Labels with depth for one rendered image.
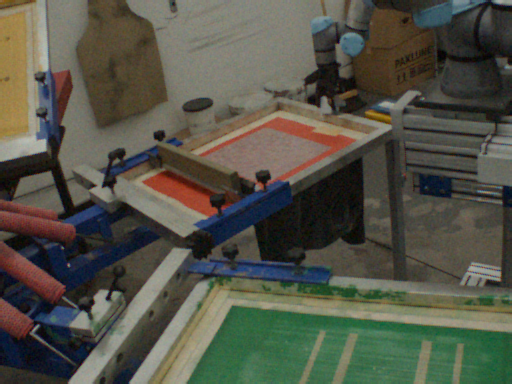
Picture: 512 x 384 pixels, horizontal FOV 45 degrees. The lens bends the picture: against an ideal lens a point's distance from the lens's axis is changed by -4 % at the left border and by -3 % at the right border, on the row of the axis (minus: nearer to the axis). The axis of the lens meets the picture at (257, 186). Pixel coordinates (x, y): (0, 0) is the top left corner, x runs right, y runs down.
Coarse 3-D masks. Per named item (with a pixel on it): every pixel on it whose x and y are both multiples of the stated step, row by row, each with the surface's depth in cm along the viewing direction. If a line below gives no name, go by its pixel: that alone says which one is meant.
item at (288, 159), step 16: (288, 144) 215; (304, 144) 213; (320, 144) 211; (336, 144) 209; (256, 160) 208; (272, 160) 206; (288, 160) 204; (304, 160) 202; (272, 176) 196; (288, 176) 194; (192, 192) 195; (208, 192) 193; (192, 208) 186; (208, 208) 184; (224, 208) 183
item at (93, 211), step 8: (96, 208) 177; (72, 216) 175; (80, 216) 174; (88, 216) 173; (96, 216) 174; (112, 216) 177; (120, 216) 179; (72, 224) 170; (80, 224) 171; (88, 224) 173; (96, 224) 174; (80, 232) 172; (88, 232) 173
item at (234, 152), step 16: (256, 128) 232; (272, 128) 230; (288, 128) 227; (304, 128) 225; (224, 144) 224; (240, 144) 221; (256, 144) 219; (272, 144) 217; (224, 160) 212; (240, 160) 210; (160, 176) 209; (176, 176) 207; (160, 192) 199; (176, 192) 197
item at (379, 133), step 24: (240, 120) 234; (336, 120) 222; (360, 120) 214; (192, 144) 223; (360, 144) 198; (144, 168) 213; (312, 168) 188; (336, 168) 192; (144, 192) 192; (192, 216) 174
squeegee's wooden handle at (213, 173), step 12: (156, 144) 207; (168, 144) 205; (168, 156) 203; (180, 156) 197; (192, 156) 193; (180, 168) 200; (192, 168) 194; (204, 168) 188; (216, 168) 183; (228, 168) 181; (204, 180) 191; (216, 180) 185; (228, 180) 179
